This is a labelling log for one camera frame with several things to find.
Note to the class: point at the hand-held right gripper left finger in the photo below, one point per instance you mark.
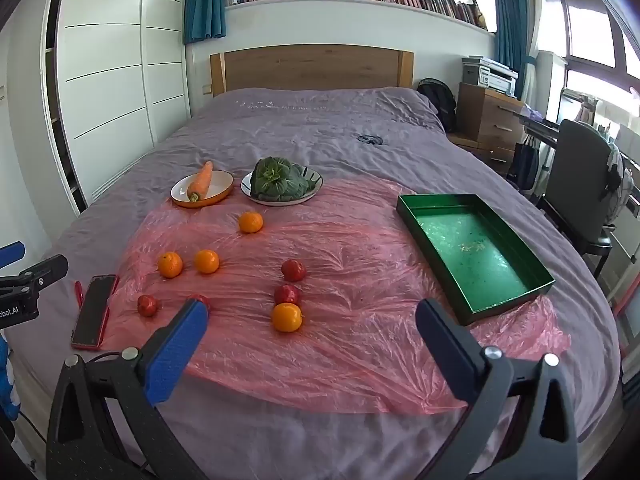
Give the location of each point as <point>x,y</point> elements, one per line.
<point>175,355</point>

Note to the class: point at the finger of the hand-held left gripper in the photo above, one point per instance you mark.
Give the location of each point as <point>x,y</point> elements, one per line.
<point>11,255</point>
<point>42,270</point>

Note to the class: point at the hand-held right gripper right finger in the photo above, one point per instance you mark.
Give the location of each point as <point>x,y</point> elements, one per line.
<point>450,355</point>

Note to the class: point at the red tomato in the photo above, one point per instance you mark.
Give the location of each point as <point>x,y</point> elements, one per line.
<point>147,305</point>

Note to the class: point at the orange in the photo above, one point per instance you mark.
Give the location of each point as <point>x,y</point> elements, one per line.
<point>170,264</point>
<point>287,317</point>
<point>250,222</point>
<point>206,261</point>

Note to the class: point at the green rectangular tray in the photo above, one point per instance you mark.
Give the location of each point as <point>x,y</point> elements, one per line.
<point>465,245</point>

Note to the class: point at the phone in red case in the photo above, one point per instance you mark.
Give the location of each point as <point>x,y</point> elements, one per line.
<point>92,310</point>

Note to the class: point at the pink plastic sheet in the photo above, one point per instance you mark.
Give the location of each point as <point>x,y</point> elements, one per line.
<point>350,350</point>

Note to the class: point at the orange-rimmed white plate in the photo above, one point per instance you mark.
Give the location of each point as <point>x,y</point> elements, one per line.
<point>219,185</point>

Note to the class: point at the carrot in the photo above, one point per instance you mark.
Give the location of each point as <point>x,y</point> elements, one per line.
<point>202,180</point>

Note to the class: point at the black-rimmed white plate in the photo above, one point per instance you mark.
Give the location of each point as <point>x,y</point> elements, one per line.
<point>246,186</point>

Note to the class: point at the white wardrobe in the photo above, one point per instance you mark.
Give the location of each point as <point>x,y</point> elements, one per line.
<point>105,85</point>

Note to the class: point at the green bok choy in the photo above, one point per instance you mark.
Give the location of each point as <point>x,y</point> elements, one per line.
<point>280,180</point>

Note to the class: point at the dark blue bag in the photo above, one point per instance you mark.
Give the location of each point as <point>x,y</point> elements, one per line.
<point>525,165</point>

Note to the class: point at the grey office chair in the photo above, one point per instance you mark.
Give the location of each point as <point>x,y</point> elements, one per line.
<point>580,170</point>

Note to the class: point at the grey bag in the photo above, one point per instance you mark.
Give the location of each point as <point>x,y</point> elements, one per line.
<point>617,180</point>

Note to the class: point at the wooden drawer cabinet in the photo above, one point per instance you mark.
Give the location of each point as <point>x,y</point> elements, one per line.
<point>487,115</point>

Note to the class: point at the cluttered desk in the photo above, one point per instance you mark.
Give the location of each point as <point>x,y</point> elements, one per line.
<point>542,127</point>

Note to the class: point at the black backpack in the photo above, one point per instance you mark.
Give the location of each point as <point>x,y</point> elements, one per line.
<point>440,102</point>

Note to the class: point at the bed with purple blanket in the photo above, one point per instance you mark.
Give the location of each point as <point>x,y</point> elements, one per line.
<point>310,125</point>

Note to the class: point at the grey printer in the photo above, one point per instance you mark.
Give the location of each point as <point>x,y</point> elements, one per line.
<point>492,77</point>

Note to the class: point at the teal curtain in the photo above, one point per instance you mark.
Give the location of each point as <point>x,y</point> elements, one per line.
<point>202,0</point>
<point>510,25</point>

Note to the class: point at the wooden headboard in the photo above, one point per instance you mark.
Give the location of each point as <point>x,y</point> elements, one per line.
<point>315,67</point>

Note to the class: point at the bay window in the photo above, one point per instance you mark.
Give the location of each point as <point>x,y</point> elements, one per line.
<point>590,30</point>

